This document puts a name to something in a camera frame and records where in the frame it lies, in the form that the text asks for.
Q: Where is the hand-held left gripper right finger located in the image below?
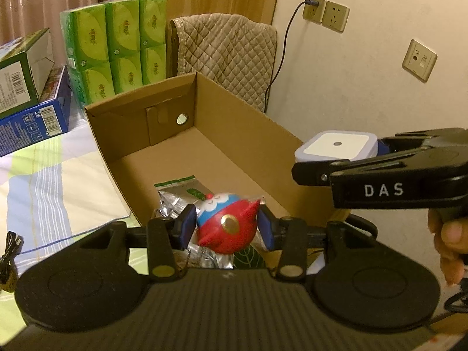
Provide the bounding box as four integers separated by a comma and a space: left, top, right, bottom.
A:
259, 207, 377, 282

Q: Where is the silver foil packet green strip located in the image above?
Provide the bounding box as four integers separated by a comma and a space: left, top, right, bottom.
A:
154, 175, 213, 222

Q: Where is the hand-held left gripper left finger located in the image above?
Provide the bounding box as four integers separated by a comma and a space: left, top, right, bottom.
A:
78, 204, 197, 283

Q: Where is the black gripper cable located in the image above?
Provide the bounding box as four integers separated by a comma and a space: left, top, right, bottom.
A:
443, 292, 468, 316

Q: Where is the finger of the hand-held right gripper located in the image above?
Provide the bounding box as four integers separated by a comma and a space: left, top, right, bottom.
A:
291, 145, 433, 188
378, 127, 468, 155

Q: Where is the beige empty wall socket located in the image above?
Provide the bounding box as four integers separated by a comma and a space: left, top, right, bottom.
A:
322, 1, 350, 33

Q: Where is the beige curtain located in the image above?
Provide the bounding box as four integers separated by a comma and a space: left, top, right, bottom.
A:
0, 0, 115, 46

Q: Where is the beige wall socket with plug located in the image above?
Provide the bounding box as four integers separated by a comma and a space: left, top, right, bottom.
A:
302, 0, 327, 24

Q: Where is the green product box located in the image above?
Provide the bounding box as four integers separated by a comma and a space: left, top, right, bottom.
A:
0, 28, 55, 119

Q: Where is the dark green leaf packet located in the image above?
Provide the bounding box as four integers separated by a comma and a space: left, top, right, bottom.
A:
233, 246, 266, 270

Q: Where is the beige quilted cloth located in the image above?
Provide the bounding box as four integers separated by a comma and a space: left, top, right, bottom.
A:
168, 13, 278, 114

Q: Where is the red and blue toy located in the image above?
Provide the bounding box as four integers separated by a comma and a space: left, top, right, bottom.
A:
197, 192, 264, 254

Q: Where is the white square night light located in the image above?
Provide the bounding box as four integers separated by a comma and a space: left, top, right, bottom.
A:
295, 130, 379, 165

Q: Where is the crumpled silver foil packet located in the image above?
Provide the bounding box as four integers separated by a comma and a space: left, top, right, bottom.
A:
175, 243, 236, 271

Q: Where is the blue product box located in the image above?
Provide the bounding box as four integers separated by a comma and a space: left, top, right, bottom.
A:
0, 65, 73, 158

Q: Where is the beige wall data socket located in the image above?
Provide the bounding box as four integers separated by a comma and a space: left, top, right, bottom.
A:
402, 39, 438, 83

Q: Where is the dark plug with cable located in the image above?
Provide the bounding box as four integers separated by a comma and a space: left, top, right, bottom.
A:
263, 0, 320, 114

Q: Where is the plaid bed sheet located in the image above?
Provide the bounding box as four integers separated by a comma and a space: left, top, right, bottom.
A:
0, 124, 144, 339

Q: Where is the brown cardboard box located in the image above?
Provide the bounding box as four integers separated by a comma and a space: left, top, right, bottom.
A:
85, 72, 330, 275

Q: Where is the person's right hand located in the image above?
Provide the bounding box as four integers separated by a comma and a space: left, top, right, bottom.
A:
427, 212, 468, 286

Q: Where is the green tissue multipack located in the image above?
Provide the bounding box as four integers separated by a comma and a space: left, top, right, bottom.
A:
59, 0, 169, 108

